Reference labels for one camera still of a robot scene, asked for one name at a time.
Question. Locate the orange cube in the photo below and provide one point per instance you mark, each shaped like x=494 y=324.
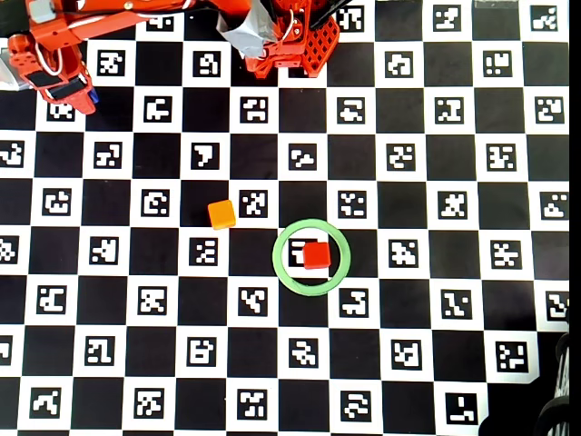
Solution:
x=221 y=214

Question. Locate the blue cube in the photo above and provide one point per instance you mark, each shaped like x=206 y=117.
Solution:
x=93 y=95

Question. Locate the black white marker board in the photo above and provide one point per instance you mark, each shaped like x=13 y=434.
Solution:
x=154 y=252

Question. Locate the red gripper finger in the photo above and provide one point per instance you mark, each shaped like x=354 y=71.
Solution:
x=84 y=103

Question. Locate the red cube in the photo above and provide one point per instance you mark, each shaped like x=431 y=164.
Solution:
x=316 y=255

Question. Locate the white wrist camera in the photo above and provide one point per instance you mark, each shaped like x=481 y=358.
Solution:
x=3 y=53

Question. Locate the grey duct tape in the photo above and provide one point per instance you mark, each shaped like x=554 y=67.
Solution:
x=247 y=32
x=10 y=77

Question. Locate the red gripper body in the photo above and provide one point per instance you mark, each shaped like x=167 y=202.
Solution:
x=68 y=89

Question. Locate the red robot arm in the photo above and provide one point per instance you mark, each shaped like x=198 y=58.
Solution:
x=268 y=66

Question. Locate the black coiled stand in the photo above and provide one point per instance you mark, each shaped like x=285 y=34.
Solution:
x=563 y=372

